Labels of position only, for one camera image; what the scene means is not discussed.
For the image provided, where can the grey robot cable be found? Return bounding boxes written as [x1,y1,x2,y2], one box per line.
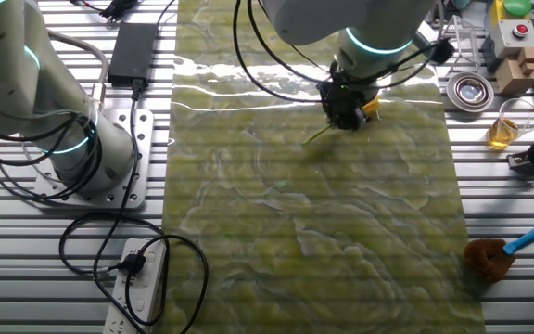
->
[44,28,110,112]

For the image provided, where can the yellow sponge brush green handle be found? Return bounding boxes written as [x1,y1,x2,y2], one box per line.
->
[300,94,383,147]

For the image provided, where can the white power strip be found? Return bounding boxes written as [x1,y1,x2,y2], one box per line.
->
[102,237,169,334]

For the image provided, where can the yellow box green button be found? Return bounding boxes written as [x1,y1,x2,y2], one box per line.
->
[489,0,534,29]

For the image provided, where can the brown brush blue handle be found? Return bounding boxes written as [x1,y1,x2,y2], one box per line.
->
[463,207,534,285]

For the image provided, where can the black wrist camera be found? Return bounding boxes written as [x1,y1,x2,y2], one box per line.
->
[428,39,456,65]

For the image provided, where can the clear acrylic box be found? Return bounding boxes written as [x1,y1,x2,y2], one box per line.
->
[442,13,481,75]

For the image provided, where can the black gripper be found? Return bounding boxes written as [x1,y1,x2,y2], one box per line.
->
[317,81,371,133]

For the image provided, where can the glass cup with yellow liquid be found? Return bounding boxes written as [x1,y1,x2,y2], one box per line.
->
[486,97,534,151]

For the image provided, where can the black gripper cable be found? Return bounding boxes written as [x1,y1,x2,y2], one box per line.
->
[232,0,322,104]

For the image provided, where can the black power cable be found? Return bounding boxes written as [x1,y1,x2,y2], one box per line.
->
[57,78,210,334]

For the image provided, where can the wooden blocks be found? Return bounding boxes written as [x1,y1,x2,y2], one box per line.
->
[495,45,534,96]

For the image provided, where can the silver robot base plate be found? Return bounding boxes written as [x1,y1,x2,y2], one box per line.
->
[32,109,156,210]

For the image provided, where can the grey emergency stop box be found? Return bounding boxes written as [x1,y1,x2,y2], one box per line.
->
[479,19,534,73]

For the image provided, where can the black cable at arm base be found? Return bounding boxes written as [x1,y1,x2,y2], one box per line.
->
[0,110,104,205]

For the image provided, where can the black power adapter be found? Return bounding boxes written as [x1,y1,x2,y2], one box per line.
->
[107,21,159,89]

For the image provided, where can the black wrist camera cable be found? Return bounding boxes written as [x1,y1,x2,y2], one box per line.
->
[247,0,438,89]

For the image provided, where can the black bundled adapter cable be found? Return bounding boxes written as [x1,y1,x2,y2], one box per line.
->
[70,0,178,27]

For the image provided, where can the green marble pattern mat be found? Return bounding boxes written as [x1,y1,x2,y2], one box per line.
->
[153,0,487,334]

